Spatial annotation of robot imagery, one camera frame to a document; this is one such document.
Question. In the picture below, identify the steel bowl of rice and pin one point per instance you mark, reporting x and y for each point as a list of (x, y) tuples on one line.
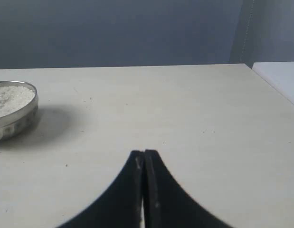
[(18, 107)]

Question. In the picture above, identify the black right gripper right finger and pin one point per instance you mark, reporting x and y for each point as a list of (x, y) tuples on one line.
[(166, 204)]

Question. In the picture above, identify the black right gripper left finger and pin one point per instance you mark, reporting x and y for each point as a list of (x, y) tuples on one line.
[(120, 206)]

